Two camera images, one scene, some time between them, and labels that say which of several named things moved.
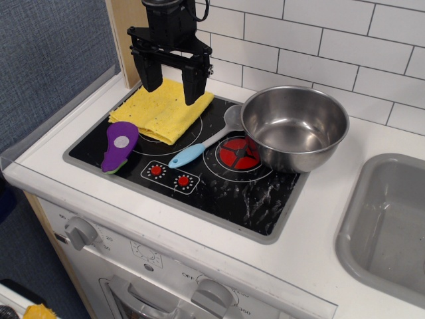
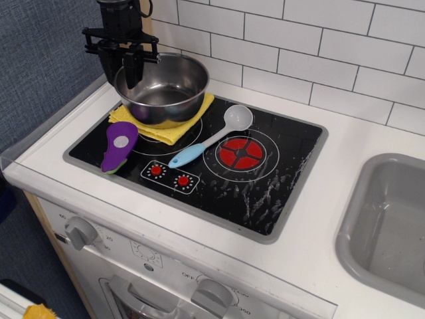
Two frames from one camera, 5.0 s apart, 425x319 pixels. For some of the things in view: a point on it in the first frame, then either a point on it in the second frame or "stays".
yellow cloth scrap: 38,312 stays
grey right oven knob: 212,298 stays
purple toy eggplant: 122,138 stays
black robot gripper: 171,38 -> 119,40
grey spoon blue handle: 232,122 stays
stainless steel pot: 293,128 -> 172,90
